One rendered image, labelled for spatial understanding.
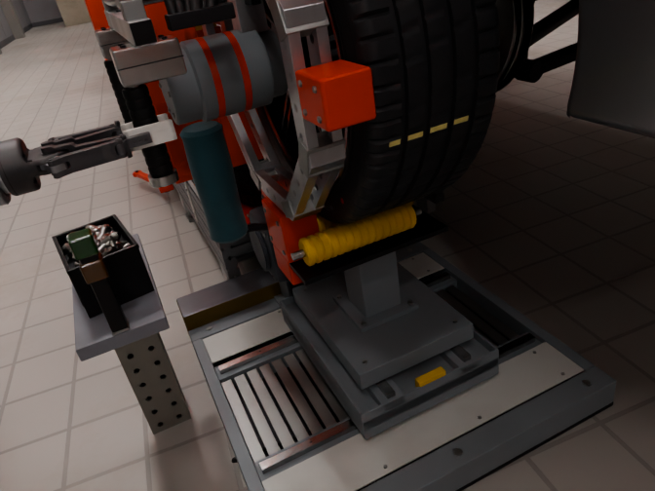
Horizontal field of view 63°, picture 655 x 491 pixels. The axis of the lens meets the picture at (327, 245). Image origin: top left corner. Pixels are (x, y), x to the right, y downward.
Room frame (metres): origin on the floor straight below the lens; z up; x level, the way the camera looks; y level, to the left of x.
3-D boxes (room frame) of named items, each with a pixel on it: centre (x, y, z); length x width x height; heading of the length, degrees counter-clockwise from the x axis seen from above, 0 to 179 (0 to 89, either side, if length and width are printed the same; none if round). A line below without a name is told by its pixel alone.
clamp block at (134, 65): (0.80, 0.20, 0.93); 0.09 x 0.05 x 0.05; 110
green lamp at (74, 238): (0.85, 0.42, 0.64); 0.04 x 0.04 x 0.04; 20
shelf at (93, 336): (1.03, 0.49, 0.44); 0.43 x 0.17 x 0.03; 20
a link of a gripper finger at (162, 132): (0.77, 0.22, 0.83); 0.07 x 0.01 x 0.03; 110
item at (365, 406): (1.09, -0.09, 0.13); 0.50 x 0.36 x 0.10; 20
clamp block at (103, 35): (1.12, 0.32, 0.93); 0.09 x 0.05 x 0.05; 110
